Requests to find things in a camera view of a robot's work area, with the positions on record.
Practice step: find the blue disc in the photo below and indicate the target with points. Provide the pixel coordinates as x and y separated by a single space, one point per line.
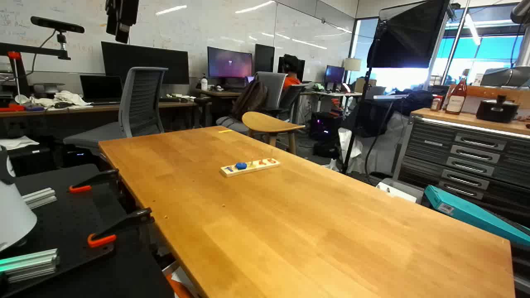
240 166

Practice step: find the wooden peg rack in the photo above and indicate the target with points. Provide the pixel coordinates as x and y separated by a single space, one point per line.
251 166

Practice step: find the dark monitor centre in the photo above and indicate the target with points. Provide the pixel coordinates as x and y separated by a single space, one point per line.
263 57

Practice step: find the monitor with purple screen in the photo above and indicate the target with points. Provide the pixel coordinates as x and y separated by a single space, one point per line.
225 64

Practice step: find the grey mesh office chair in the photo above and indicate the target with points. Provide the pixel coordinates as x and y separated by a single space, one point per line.
137 112

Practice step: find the large black monitor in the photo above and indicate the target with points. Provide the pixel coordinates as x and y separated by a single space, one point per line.
119 59

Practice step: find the black laptop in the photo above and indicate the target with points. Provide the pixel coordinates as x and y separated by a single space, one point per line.
101 90

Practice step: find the orange black clamp lower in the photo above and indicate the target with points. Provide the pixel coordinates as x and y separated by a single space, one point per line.
109 234

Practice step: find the orange black clamp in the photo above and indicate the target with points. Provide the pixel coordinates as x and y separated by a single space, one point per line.
109 234
89 183

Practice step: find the teal case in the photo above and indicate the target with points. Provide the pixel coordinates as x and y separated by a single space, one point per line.
475 216

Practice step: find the orange black clamp upper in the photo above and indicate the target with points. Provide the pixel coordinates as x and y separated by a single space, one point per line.
89 183

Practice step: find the red liquid bottle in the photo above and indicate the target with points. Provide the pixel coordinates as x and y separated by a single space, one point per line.
457 97

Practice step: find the grey drawer cabinet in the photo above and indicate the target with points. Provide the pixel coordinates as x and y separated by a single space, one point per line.
480 161

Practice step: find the black pot on cabinet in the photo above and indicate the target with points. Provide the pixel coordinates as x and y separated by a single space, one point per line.
498 110

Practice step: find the aluminium extrusion bar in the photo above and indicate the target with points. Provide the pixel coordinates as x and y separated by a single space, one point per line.
29 266

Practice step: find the black camera on mount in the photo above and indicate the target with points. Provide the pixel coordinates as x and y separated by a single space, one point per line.
56 26

